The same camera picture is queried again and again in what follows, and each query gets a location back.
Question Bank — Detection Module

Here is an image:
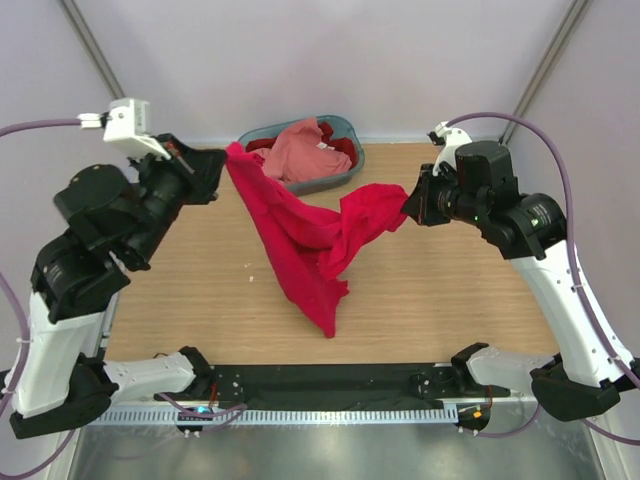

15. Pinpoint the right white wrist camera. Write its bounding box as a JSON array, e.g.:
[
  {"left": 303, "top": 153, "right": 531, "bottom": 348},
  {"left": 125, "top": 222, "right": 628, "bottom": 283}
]
[{"left": 428, "top": 122, "right": 472, "bottom": 177}]

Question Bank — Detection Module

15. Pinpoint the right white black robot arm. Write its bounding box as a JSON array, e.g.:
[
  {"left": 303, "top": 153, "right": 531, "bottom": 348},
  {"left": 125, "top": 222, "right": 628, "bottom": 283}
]
[{"left": 402, "top": 138, "right": 639, "bottom": 422}]

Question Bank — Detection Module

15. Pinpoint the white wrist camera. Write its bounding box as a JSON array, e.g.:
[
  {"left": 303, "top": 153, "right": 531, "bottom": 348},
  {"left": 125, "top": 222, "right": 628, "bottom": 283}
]
[
  {"left": 77, "top": 98, "right": 171, "bottom": 159},
  {"left": 428, "top": 122, "right": 472, "bottom": 177}
]

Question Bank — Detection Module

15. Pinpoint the perforated metal cable tray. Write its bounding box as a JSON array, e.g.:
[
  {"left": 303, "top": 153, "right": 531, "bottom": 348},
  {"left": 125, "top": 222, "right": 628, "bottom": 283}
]
[{"left": 91, "top": 404, "right": 458, "bottom": 427}]

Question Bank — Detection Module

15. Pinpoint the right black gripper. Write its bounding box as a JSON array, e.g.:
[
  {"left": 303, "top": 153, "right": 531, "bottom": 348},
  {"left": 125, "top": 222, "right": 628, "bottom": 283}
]
[{"left": 403, "top": 163, "right": 486, "bottom": 227}]

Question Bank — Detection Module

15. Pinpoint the magenta red t shirt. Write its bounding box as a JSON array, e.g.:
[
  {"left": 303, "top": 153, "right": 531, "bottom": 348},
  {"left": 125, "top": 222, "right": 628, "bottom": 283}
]
[{"left": 226, "top": 142, "right": 408, "bottom": 338}]

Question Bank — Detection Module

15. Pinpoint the salmon pink t shirt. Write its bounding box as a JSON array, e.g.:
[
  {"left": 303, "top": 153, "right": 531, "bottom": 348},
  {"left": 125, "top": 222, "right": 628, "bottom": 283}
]
[{"left": 254, "top": 117, "right": 351, "bottom": 184}]

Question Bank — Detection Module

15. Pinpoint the aluminium frame post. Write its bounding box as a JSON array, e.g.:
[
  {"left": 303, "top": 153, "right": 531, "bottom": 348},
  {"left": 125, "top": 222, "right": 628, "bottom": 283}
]
[
  {"left": 513, "top": 0, "right": 594, "bottom": 118},
  {"left": 57, "top": 0, "right": 125, "bottom": 99}
]

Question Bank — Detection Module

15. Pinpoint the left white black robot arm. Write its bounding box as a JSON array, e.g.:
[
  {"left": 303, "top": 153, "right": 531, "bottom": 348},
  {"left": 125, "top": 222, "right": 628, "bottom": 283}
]
[{"left": 2, "top": 134, "right": 227, "bottom": 439}]

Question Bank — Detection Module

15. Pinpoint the teal plastic laundry basin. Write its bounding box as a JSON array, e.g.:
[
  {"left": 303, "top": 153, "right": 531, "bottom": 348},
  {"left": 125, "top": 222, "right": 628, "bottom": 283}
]
[{"left": 239, "top": 115, "right": 365, "bottom": 196}]

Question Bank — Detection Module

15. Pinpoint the right aluminium frame post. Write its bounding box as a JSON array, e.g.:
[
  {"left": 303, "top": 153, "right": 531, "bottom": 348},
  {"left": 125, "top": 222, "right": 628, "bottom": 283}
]
[{"left": 513, "top": 0, "right": 594, "bottom": 118}]

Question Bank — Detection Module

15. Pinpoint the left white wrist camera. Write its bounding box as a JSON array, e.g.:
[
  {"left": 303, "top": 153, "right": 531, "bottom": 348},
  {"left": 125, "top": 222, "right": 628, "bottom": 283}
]
[{"left": 77, "top": 98, "right": 171, "bottom": 159}]

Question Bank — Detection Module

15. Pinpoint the left aluminium frame post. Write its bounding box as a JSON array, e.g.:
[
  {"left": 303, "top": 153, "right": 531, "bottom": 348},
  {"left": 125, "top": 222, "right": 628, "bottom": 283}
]
[{"left": 57, "top": 0, "right": 125, "bottom": 99}]

